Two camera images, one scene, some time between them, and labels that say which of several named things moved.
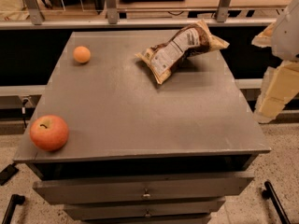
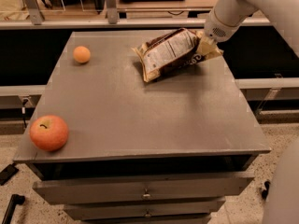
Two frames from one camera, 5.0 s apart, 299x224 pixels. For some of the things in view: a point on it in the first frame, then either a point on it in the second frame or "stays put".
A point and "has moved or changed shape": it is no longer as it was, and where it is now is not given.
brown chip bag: x=162 y=57 has moved or changed shape
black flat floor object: x=7 y=174 stays put
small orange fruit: x=81 y=54 stays put
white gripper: x=287 y=36 to x=216 y=29
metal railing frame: x=37 y=21 stays put
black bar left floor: x=15 y=200 stays put
